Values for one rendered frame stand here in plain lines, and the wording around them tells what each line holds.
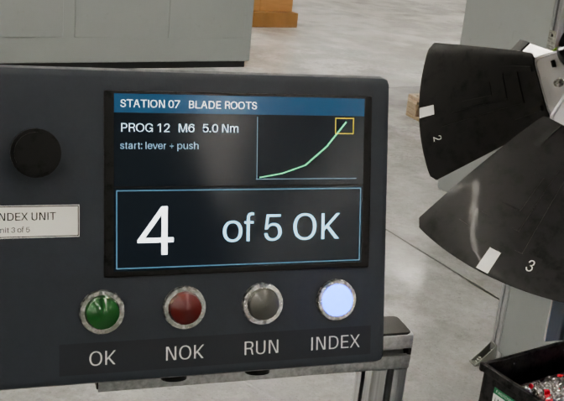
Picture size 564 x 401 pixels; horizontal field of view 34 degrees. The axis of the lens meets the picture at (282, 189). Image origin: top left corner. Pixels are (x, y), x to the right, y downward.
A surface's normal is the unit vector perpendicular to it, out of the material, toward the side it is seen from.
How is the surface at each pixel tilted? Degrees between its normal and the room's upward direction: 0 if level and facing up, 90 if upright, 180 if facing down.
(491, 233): 50
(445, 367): 0
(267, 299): 70
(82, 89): 75
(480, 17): 90
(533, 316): 90
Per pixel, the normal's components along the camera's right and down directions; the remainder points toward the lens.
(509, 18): -0.87, 0.07
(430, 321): 0.09, -0.94
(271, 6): 0.49, 0.32
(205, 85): 0.31, 0.07
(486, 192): -0.33, -0.39
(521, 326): -0.95, 0.01
